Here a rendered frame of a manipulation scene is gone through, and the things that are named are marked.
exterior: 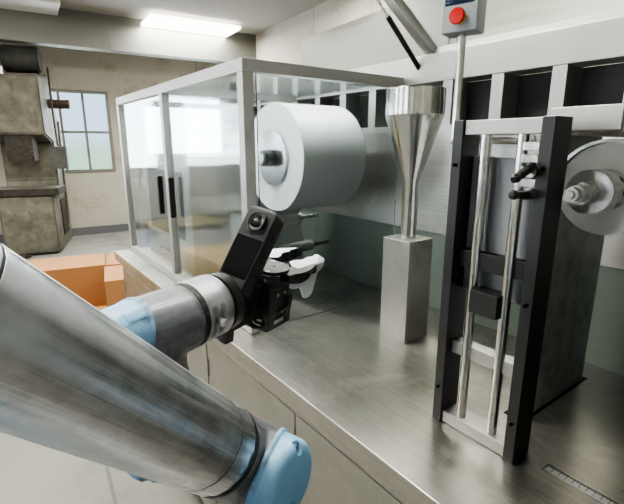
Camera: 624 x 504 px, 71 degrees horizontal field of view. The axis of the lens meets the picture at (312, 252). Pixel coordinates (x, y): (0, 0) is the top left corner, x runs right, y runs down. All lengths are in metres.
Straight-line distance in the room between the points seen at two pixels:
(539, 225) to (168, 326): 0.51
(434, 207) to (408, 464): 0.81
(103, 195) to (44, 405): 7.59
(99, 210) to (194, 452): 7.55
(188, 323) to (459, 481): 0.50
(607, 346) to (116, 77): 7.44
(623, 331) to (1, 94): 6.42
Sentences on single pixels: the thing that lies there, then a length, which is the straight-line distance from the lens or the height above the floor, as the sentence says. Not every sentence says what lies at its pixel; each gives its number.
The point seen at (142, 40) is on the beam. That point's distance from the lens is 7.01.
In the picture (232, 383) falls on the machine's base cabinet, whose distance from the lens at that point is 1.33.
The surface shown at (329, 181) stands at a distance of 1.29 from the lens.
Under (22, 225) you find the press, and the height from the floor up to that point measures 0.40.
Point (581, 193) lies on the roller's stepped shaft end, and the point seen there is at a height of 1.34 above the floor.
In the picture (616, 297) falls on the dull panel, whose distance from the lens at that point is 1.18.
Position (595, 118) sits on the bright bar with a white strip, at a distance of 0.78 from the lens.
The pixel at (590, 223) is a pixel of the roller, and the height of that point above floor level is 1.28.
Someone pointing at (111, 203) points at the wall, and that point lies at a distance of 7.85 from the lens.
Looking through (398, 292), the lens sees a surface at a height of 1.03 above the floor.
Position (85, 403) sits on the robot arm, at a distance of 0.26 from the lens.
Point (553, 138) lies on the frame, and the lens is 0.69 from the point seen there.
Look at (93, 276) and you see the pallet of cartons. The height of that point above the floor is 0.40.
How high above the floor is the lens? 1.40
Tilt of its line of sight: 14 degrees down
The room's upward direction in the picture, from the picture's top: straight up
